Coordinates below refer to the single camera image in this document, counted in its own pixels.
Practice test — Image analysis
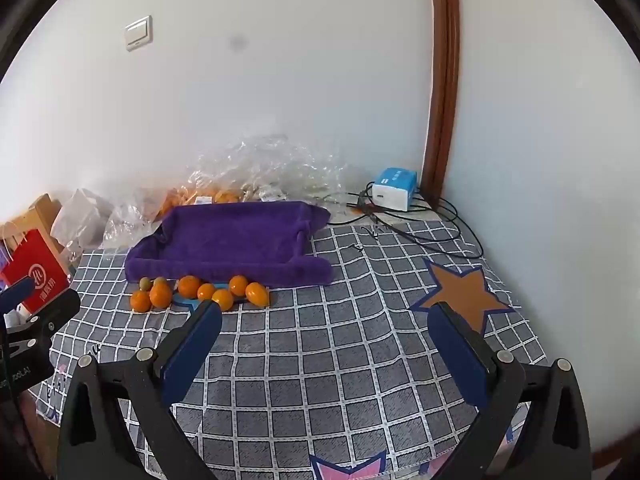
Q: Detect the white plastic bag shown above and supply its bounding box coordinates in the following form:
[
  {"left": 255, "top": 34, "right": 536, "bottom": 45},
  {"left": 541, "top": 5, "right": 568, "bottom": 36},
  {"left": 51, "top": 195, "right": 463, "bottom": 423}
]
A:
[{"left": 50, "top": 188, "right": 116, "bottom": 256}]

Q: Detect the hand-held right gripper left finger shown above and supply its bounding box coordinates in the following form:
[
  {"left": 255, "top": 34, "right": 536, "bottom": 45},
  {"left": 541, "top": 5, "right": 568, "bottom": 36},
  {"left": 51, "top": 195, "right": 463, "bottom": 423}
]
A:
[{"left": 57, "top": 300, "right": 223, "bottom": 480}]

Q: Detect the blue and white box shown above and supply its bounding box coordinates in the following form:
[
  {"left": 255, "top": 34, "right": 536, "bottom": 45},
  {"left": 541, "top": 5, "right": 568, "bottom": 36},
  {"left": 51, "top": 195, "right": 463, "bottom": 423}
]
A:
[{"left": 371, "top": 167, "right": 418, "bottom": 212}]

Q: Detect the brown wooden door frame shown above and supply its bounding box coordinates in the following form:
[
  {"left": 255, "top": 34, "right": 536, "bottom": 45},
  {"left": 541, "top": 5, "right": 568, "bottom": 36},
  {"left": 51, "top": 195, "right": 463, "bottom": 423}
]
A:
[{"left": 420, "top": 0, "right": 461, "bottom": 201}]

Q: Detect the grey checkered bed sheet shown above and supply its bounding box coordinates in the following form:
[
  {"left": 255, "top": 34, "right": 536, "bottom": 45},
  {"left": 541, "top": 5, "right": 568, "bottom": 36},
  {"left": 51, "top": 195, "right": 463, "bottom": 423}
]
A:
[{"left": 30, "top": 210, "right": 551, "bottom": 480}]

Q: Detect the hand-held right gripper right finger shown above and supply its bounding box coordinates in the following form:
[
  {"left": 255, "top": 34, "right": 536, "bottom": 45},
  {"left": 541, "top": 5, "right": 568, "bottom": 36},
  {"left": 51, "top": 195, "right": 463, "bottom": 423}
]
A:
[{"left": 426, "top": 301, "right": 593, "bottom": 480}]

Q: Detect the clear plastic bag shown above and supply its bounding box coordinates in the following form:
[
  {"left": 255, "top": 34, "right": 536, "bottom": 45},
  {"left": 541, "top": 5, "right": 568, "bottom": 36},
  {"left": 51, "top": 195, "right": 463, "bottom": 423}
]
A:
[{"left": 102, "top": 132, "right": 361, "bottom": 248}]

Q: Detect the purple towel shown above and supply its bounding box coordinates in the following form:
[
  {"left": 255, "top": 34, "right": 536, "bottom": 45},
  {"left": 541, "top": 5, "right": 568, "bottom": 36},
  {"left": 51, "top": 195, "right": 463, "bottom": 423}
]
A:
[{"left": 124, "top": 201, "right": 335, "bottom": 288}]

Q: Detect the red paper bag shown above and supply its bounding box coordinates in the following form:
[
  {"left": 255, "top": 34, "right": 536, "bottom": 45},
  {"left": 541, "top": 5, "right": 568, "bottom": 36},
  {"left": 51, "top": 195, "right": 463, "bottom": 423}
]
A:
[{"left": 0, "top": 220, "right": 71, "bottom": 313}]

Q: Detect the white light switch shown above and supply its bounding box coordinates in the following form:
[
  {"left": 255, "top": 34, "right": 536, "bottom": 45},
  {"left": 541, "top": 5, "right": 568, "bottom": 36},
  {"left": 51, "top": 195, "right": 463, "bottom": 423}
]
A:
[{"left": 123, "top": 15, "right": 152, "bottom": 52}]

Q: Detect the tangle of black cables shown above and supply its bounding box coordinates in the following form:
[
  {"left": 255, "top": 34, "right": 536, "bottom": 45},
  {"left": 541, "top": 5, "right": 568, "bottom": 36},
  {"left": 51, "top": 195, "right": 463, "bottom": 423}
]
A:
[{"left": 320, "top": 182, "right": 487, "bottom": 261}]

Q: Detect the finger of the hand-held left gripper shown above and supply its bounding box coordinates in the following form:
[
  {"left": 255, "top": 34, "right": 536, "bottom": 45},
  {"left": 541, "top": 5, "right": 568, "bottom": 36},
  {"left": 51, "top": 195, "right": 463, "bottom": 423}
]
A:
[
  {"left": 0, "top": 276, "right": 37, "bottom": 313},
  {"left": 22, "top": 287, "right": 82, "bottom": 337}
]

